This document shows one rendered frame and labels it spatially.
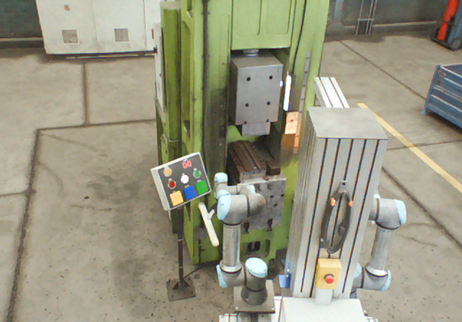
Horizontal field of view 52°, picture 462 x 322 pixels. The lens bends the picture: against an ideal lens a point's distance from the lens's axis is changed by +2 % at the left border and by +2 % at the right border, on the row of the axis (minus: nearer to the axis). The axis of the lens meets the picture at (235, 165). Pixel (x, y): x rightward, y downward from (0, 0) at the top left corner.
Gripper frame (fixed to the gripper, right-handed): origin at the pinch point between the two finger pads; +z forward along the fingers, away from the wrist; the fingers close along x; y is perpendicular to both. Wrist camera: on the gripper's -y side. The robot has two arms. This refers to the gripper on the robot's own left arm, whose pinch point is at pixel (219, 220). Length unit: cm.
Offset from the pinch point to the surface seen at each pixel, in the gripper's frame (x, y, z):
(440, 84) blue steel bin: 289, -350, 46
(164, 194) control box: -35.1, -9.9, -11.7
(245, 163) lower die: 18, -59, -6
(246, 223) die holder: 21, -46, 40
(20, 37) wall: -341, -564, 73
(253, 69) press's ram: 19, -50, -81
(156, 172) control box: -40.2, -15.6, -24.2
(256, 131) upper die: 24, -51, -36
